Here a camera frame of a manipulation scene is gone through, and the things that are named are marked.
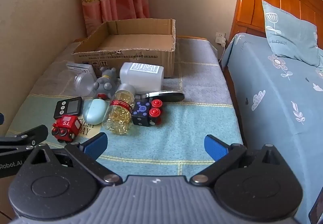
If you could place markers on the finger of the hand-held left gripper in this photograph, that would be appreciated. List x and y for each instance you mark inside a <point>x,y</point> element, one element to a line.
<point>1,118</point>
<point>27,135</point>

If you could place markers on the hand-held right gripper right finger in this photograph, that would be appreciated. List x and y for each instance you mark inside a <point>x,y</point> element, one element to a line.
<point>214,147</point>

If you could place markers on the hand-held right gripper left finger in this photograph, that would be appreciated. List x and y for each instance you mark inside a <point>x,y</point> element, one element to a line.
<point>97,144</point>

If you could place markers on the light blue egg-shaped case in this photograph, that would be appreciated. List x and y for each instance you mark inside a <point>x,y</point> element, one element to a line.
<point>94,111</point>

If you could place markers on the red toy cube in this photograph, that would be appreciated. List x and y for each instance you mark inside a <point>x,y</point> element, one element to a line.
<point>67,126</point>

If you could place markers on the clear bottle of golden capsules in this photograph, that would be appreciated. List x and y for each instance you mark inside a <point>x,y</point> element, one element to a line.
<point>119,113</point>

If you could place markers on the black digital timer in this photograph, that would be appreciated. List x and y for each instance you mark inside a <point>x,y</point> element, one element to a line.
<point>68,107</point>

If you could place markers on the dark blue toy cube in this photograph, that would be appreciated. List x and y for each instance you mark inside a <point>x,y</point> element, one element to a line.
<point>143,115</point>

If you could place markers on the brown cardboard box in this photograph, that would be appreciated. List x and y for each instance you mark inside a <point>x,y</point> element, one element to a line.
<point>131,44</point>

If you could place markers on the grey cartoon toy figure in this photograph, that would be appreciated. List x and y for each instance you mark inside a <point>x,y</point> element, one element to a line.
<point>104,85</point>

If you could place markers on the clear plastic jar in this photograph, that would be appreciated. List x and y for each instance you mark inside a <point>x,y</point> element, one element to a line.
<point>80,82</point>

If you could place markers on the blue floral bed sheet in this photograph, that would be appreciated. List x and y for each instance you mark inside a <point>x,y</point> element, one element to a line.
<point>272,113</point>

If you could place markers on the white plastic bottle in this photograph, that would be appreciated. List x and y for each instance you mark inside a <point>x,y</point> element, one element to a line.
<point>141,77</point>

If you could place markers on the white charger plug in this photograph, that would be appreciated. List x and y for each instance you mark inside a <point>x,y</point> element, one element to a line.
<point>223,42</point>

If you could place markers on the blue floral pillow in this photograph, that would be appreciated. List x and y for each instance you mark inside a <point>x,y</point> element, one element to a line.
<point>290,32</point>

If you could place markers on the white wall socket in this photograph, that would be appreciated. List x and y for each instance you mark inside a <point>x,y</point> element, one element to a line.
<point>218,35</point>

